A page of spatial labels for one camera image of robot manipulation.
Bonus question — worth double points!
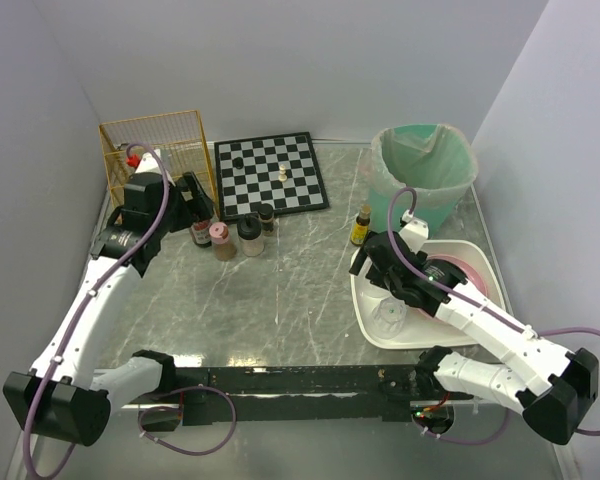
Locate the clear vinegar bottle red label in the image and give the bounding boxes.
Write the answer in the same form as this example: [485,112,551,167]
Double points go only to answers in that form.
[189,217,212,248]

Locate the clear faceted glass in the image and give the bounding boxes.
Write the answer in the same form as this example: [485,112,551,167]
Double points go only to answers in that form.
[370,297,408,340]

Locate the pink plate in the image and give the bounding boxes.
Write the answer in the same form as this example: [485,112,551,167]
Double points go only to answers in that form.
[430,254,488,296]

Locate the black plate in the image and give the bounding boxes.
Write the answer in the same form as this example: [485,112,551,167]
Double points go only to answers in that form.
[426,258,467,283]

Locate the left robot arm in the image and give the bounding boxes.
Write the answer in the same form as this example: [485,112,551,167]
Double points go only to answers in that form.
[3,171,213,446]

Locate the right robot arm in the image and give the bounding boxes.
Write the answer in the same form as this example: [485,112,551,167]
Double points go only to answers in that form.
[349,232,599,445]

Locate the yellow label sauce bottle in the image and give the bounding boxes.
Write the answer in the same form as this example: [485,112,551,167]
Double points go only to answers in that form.
[350,204,371,246]

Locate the pink lid spice jar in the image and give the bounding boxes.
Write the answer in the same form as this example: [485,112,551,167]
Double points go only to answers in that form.
[209,222,237,262]

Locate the white plastic tray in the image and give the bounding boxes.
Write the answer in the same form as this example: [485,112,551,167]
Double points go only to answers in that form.
[350,240,506,350]

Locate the black lid seasoning jar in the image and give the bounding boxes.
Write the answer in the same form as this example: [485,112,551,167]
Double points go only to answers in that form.
[237,214,264,257]

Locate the small dark pepper shaker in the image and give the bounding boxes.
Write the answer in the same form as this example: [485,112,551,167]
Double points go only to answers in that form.
[257,203,275,236]

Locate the white chess pawn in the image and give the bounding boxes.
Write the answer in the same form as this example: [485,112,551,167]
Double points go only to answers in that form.
[278,165,287,182]

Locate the black white chessboard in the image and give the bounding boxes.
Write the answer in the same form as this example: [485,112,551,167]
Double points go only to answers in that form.
[214,132,330,223]

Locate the clear trash bag liner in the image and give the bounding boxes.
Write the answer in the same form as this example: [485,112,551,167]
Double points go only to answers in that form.
[362,123,480,207]

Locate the green plastic trash bin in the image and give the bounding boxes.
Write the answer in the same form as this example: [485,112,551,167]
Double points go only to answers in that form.
[367,123,478,242]

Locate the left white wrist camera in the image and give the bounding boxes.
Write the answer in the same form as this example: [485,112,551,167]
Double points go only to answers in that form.
[126,152,162,175]

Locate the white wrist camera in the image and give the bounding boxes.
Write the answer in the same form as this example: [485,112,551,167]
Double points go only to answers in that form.
[126,152,162,175]
[399,211,429,253]

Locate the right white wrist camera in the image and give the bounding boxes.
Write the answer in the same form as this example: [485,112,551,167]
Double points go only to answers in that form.
[399,211,429,253]

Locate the yellow wire basket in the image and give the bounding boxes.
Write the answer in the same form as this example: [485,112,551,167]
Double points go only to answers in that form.
[99,110,217,230]

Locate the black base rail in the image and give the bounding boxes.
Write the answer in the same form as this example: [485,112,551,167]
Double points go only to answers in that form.
[144,362,476,429]

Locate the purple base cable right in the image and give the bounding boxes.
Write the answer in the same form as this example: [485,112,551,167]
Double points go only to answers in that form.
[412,399,511,445]

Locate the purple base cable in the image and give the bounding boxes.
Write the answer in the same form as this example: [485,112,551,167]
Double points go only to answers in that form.
[412,399,511,445]
[137,385,238,456]

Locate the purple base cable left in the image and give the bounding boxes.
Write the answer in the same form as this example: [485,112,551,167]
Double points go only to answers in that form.
[137,385,238,456]

